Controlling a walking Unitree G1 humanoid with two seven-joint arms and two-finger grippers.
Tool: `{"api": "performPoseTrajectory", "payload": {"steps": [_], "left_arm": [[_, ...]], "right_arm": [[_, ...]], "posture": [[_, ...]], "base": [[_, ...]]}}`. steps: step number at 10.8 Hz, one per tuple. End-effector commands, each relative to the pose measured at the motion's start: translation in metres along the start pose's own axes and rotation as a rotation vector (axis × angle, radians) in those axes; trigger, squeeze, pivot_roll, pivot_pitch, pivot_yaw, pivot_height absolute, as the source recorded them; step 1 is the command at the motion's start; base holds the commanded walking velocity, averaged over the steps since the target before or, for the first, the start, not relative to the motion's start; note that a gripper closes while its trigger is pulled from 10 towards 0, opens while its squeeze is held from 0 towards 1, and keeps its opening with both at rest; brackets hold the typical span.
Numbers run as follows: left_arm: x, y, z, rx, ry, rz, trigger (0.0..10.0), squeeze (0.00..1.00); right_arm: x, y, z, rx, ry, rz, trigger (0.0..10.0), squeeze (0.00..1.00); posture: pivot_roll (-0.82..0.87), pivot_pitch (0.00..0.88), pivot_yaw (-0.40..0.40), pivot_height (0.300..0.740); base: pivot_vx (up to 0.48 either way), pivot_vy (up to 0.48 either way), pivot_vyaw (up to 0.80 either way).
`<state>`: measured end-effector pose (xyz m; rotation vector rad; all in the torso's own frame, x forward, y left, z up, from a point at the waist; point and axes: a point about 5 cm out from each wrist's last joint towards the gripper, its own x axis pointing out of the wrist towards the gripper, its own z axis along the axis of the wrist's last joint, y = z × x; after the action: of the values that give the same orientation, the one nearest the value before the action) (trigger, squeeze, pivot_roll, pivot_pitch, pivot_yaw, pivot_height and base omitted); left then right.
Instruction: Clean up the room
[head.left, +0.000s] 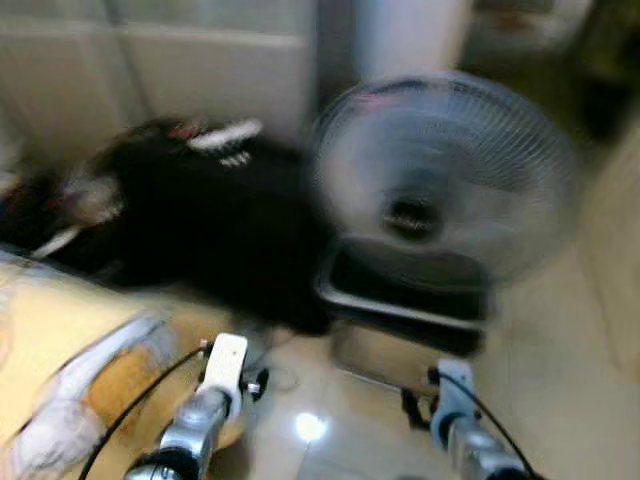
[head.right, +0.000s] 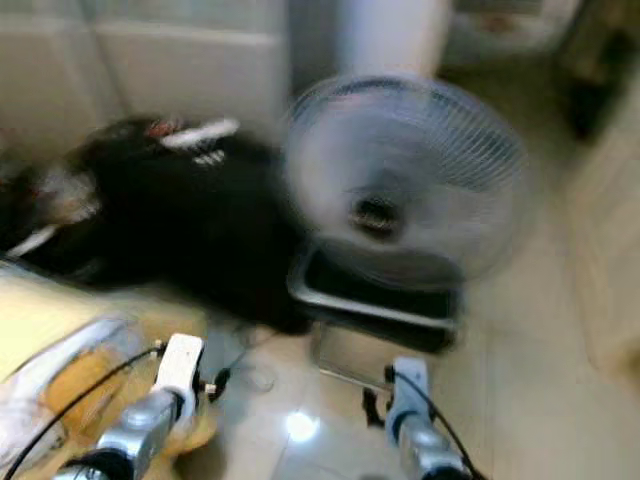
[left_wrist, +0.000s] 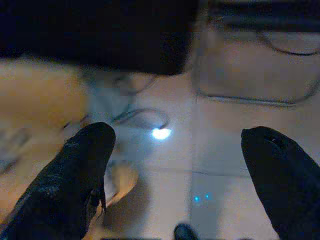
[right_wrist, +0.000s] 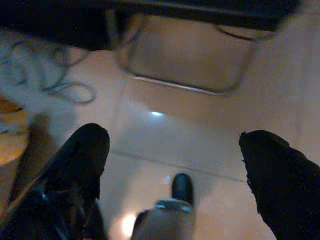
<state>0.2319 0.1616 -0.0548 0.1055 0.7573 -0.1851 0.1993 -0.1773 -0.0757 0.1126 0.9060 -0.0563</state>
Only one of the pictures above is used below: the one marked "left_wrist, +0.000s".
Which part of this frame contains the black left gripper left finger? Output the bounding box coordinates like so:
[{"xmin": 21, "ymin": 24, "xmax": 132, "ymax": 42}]
[{"xmin": 0, "ymin": 121, "xmax": 116, "ymax": 240}]

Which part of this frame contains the yellow cartoon egg blanket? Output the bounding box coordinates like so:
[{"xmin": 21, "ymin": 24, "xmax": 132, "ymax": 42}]
[{"xmin": 0, "ymin": 58, "xmax": 140, "ymax": 208}]

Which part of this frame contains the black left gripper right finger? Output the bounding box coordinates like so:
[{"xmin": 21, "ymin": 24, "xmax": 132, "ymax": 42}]
[{"xmin": 241, "ymin": 126, "xmax": 320, "ymax": 240}]

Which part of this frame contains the dark cabinet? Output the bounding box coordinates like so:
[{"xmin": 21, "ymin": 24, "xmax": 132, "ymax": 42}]
[{"xmin": 0, "ymin": 0, "xmax": 199, "ymax": 76}]

